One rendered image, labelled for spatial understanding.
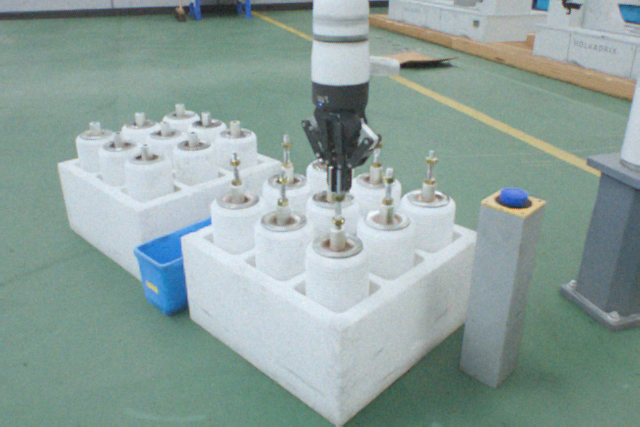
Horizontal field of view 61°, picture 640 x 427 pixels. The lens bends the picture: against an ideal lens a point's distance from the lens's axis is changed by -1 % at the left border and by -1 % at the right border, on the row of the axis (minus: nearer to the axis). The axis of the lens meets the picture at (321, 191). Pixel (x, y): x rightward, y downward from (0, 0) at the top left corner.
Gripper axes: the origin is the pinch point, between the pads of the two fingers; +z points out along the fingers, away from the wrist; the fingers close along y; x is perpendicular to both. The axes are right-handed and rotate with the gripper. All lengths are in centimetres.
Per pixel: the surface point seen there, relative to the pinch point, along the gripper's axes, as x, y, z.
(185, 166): 8, -52, 14
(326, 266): -4.5, 1.8, 11.4
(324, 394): -7.9, 4.6, 30.9
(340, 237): -0.6, 0.9, 8.6
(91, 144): -3, -75, 11
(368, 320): -1.9, 7.6, 19.1
